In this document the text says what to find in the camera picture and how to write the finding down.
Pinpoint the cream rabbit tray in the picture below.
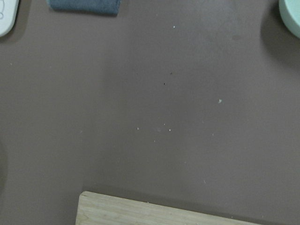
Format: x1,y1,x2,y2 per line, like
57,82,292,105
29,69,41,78
0,0,19,37

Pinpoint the bamboo cutting board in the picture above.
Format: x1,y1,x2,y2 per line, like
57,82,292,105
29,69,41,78
75,191,251,225

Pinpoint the grey folded cloth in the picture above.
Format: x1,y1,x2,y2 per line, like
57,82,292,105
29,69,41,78
46,0,121,16

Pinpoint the mint green bowl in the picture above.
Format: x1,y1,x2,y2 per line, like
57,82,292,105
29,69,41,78
278,0,300,38

